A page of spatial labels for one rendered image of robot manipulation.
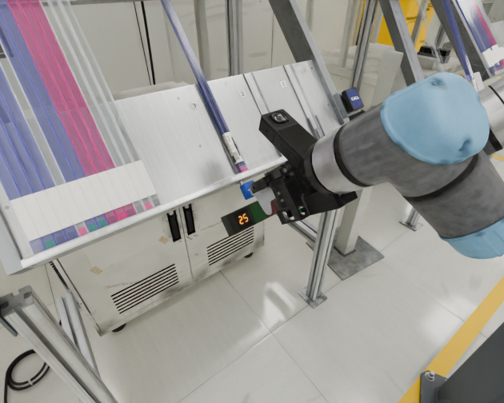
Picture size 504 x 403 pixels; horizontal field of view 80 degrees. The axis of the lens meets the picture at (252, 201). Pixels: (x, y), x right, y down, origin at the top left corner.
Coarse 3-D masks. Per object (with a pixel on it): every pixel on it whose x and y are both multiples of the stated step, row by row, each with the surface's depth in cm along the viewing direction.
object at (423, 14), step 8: (416, 0) 77; (424, 8) 77; (424, 16) 77; (424, 24) 77; (432, 32) 77; (432, 40) 77; (432, 48) 77; (440, 56) 77; (440, 64) 77; (440, 72) 78
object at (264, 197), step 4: (268, 188) 47; (260, 192) 49; (264, 192) 49; (268, 192) 48; (272, 192) 47; (256, 196) 52; (260, 196) 50; (264, 196) 49; (268, 196) 48; (272, 196) 47; (260, 200) 51; (264, 200) 50; (268, 200) 49; (260, 204) 52; (264, 204) 50; (268, 204) 49; (264, 208) 51; (268, 208) 50; (268, 212) 50
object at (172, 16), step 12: (168, 0) 56; (168, 12) 55; (180, 24) 56; (180, 36) 55; (192, 60) 56; (204, 84) 56; (204, 96) 56; (216, 108) 56; (216, 120) 56; (240, 168) 56
